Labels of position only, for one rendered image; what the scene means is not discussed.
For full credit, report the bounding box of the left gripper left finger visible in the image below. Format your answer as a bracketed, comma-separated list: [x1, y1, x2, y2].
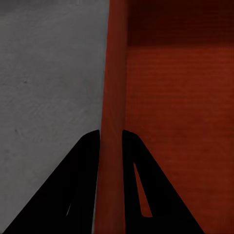
[3, 130, 100, 234]

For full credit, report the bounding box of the storage box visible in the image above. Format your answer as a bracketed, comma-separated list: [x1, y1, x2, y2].
[94, 0, 234, 234]

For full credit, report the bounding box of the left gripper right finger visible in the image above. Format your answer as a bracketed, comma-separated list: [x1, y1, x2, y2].
[122, 130, 205, 234]

